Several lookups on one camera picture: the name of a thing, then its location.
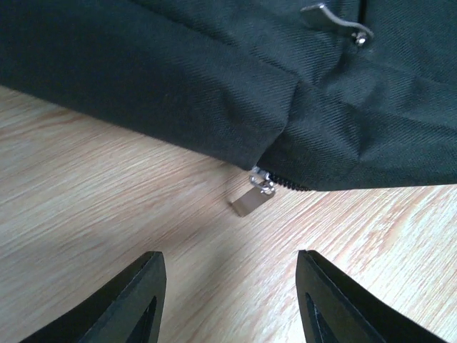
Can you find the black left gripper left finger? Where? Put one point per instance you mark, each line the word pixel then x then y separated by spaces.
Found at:
pixel 128 308

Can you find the black backpack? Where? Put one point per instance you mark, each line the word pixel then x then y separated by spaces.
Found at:
pixel 311 95

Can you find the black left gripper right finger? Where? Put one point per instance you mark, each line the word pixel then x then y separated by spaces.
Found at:
pixel 335 308

